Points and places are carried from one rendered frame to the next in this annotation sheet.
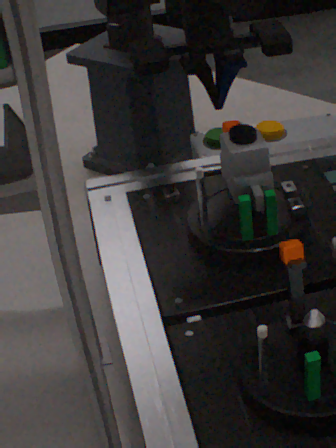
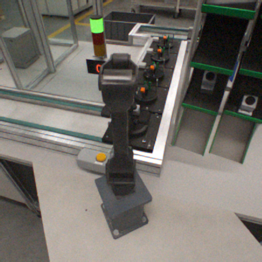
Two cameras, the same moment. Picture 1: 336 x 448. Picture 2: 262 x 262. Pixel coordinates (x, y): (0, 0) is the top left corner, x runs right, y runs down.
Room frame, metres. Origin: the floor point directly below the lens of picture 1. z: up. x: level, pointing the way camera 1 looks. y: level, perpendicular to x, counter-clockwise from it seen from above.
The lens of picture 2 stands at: (1.52, 0.17, 1.67)
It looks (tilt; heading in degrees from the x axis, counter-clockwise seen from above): 45 degrees down; 202
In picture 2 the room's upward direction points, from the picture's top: straight up
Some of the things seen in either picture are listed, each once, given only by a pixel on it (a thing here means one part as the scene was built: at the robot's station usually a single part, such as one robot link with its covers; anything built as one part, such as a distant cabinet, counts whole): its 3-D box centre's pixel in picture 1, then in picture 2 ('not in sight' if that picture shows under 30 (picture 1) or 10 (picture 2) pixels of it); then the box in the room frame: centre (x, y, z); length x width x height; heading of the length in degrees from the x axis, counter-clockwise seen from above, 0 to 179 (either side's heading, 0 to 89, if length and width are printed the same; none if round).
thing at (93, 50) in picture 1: (140, 99); (123, 202); (1.21, 0.02, 0.96); 0.15 x 0.15 x 0.20; 47
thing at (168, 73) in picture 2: not in sight; (154, 69); (0.34, -0.14, 1.01); 0.24 x 0.24 x 0.13; 6
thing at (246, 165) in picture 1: (247, 162); (134, 110); (0.83, -0.09, 1.06); 0.08 x 0.04 x 0.07; 6
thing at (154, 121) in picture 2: (251, 234); (133, 127); (0.84, -0.09, 0.96); 0.24 x 0.24 x 0.02; 6
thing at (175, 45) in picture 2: not in sight; (165, 40); (-0.15, -0.19, 1.01); 0.24 x 0.24 x 0.13; 6
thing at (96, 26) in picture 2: not in sight; (96, 24); (0.74, -0.29, 1.38); 0.05 x 0.05 x 0.05
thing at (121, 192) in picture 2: (129, 25); (123, 183); (1.21, 0.02, 1.09); 0.07 x 0.07 x 0.06; 47
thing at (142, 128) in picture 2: (250, 219); (133, 124); (0.84, -0.09, 0.98); 0.14 x 0.14 x 0.02
